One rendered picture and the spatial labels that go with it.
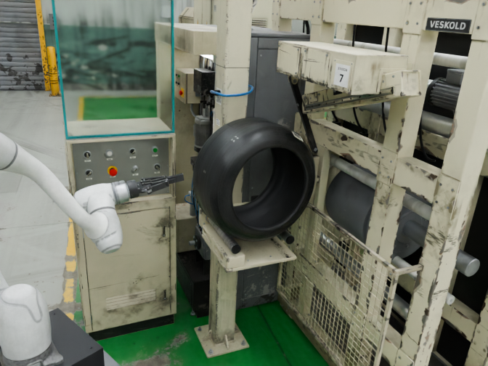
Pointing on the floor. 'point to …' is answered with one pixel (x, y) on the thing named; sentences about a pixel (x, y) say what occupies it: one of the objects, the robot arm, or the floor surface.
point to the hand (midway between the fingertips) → (175, 179)
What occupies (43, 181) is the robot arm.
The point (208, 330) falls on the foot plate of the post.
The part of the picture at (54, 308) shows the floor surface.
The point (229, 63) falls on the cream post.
